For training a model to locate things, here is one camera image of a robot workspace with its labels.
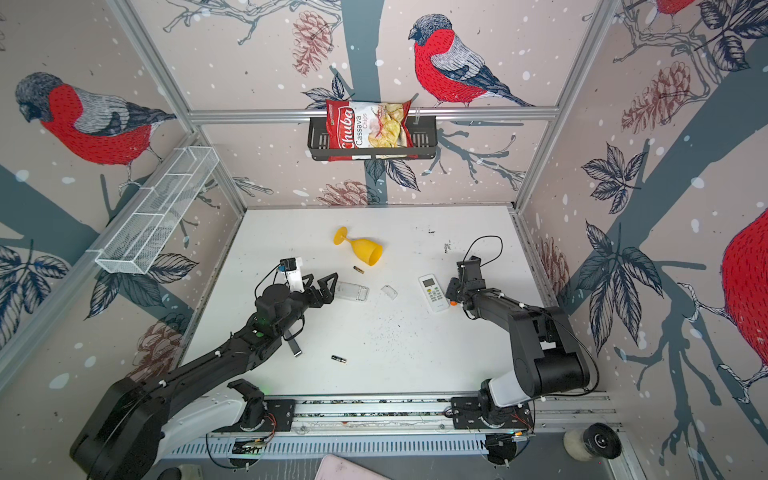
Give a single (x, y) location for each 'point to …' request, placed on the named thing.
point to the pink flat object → (332, 467)
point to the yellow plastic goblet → (368, 251)
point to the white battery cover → (390, 291)
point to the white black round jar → (592, 441)
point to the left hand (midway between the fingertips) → (324, 275)
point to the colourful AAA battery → (358, 269)
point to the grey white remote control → (352, 291)
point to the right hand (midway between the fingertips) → (454, 290)
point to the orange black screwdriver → (454, 303)
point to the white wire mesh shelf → (137, 237)
